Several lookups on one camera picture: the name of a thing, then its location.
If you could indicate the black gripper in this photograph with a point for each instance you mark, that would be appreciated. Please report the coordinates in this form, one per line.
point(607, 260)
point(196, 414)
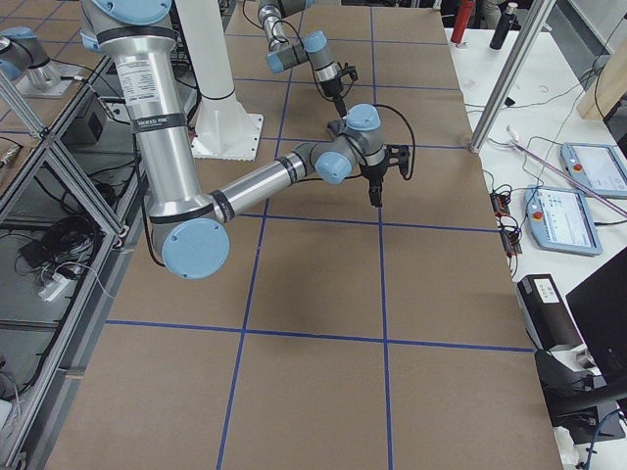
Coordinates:
point(373, 173)
point(332, 88)

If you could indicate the pink and grey towel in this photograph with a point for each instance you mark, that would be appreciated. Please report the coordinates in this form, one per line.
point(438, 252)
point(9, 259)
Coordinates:
point(334, 127)

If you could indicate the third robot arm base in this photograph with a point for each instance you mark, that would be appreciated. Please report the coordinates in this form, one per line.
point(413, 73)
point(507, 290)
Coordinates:
point(26, 63)

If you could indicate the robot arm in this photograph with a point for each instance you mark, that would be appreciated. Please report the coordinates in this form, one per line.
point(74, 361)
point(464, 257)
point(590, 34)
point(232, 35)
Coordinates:
point(188, 223)
point(288, 49)

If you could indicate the small orange circuit board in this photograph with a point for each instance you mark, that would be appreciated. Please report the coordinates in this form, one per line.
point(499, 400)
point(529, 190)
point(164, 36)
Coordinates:
point(500, 203)

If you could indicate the red bottle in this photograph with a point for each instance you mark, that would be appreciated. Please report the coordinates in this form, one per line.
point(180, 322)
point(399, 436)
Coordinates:
point(464, 13)

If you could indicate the lower teach pendant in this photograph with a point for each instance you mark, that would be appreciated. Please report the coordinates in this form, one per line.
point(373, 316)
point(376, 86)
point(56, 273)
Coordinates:
point(560, 221)

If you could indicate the teach pendant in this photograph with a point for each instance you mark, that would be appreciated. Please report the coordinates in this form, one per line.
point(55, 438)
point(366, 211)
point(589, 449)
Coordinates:
point(598, 167)
point(560, 221)

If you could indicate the black bottle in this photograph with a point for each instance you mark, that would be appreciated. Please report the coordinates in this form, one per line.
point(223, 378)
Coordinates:
point(504, 25)

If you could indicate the upper teach pendant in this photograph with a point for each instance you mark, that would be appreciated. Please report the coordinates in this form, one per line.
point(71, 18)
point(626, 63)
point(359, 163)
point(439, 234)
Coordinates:
point(598, 167)

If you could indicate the black and brown box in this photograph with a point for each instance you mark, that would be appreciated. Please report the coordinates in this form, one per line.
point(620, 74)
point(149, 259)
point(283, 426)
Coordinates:
point(548, 321)

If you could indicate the wooden board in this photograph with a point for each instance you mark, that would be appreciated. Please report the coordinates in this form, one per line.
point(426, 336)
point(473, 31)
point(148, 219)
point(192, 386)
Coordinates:
point(607, 89)

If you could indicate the black power box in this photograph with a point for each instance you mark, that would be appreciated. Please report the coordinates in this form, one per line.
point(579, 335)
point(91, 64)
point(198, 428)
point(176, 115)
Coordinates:
point(88, 124)

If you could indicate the black monitor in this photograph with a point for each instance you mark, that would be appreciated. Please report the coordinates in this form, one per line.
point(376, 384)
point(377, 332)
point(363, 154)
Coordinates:
point(598, 306)

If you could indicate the white power strip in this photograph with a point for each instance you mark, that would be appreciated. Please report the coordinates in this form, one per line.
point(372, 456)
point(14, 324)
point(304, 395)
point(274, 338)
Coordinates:
point(54, 287)

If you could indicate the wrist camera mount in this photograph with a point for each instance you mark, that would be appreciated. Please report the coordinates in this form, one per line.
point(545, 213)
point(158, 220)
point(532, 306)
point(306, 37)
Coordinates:
point(350, 71)
point(398, 156)

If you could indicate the white metal base plate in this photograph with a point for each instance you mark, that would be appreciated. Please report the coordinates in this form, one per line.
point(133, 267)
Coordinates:
point(227, 138)

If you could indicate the aluminium frame column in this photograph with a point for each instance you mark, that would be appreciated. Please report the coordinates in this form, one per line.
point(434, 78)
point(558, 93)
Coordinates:
point(522, 45)

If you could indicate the aluminium frame rail structure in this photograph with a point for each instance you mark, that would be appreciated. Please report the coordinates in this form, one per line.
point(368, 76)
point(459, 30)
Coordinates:
point(66, 209)

